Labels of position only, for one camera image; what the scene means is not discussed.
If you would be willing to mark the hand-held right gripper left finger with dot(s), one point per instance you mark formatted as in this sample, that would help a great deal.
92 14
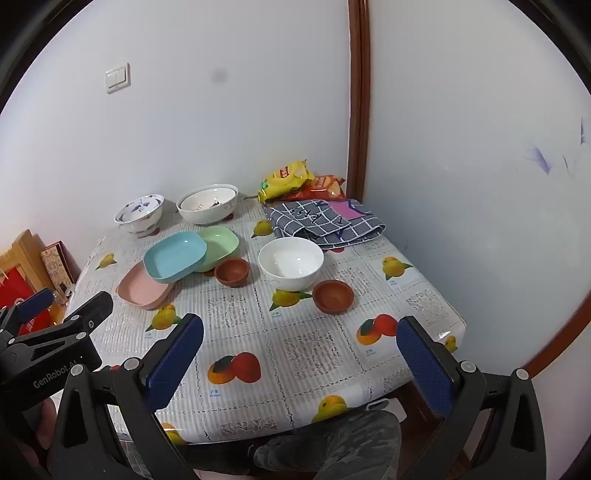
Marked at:
178 350

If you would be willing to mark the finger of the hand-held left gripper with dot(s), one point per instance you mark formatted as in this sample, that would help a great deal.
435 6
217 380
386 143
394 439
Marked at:
78 319
32 303

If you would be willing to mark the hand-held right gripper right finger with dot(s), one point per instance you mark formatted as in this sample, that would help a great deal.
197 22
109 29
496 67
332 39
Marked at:
425 364

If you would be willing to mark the pink plate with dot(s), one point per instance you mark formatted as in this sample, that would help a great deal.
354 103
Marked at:
141 288

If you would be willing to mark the blue plate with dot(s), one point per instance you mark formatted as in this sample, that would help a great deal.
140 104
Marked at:
173 256

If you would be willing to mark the small brown bowl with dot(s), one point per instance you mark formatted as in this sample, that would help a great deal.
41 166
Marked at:
232 272
333 297

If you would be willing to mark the green plate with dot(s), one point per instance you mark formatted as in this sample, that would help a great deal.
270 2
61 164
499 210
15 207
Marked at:
219 244

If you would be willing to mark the plain white bowl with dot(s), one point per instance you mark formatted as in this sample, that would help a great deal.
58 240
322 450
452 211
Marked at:
291 261

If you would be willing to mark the brown patterned box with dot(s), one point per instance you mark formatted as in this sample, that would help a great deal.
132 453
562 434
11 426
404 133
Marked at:
56 267

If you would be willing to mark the wooden box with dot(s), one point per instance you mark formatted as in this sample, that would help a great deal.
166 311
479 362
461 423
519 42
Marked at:
21 251

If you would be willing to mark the white object under table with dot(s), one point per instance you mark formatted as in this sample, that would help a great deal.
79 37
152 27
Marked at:
384 407

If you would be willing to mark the fruit printed tablecloth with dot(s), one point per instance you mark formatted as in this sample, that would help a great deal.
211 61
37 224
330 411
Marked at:
286 350

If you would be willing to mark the blue patterned white bowl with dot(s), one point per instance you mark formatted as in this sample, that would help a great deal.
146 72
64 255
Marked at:
138 217

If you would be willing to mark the person's camouflage trouser leg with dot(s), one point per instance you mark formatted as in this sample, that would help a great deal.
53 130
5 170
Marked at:
337 447

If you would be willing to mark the white bowl grey scroll pattern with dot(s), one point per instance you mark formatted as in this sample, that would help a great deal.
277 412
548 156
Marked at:
207 217

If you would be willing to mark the brown wooden baseboard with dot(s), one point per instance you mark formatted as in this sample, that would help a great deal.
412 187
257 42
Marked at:
561 339

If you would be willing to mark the white bowl printed inside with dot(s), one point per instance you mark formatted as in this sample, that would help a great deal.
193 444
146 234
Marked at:
205 201

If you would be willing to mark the grey checked cloth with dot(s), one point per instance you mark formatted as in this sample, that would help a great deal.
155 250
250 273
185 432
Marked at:
323 221

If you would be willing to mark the yellow chip bag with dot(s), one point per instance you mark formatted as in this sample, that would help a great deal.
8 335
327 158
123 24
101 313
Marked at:
281 182

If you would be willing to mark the orange chip bag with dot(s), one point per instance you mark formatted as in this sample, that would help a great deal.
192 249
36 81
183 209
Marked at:
325 185

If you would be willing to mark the white wall light switch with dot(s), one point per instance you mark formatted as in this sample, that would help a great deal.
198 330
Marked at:
117 78

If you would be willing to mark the brown wooden door frame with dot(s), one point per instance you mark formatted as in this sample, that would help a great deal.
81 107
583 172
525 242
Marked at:
359 92

